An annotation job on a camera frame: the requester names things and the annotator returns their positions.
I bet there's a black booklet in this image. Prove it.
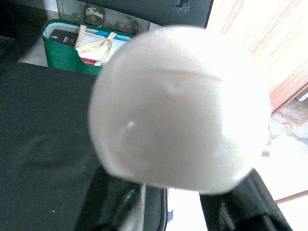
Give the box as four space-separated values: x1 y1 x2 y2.
49 29 80 48

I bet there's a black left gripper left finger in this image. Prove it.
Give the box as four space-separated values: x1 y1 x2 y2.
76 165 146 231

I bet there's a reddish wooden shelf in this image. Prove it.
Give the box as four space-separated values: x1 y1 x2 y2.
269 81 308 114

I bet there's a beige broom with purple bristles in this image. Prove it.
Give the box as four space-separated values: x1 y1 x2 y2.
88 24 271 196

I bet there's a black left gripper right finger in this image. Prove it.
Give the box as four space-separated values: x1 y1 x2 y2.
199 168 294 231

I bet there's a green bag with beige straps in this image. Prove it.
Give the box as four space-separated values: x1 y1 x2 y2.
42 19 136 76

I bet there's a camouflage cap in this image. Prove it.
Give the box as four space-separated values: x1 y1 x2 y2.
82 3 107 27

